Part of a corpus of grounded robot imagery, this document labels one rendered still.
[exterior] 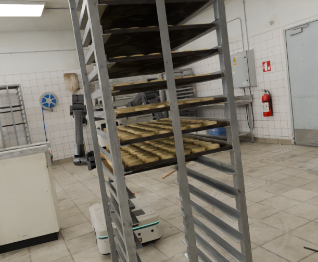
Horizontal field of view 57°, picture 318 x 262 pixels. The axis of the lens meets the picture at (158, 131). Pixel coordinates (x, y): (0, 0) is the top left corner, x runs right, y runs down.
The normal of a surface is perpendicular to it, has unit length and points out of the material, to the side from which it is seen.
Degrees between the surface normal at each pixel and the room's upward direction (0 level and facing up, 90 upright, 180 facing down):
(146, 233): 90
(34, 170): 90
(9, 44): 90
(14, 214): 90
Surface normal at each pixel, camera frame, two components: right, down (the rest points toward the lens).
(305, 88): -0.88, 0.18
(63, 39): 0.46, 0.04
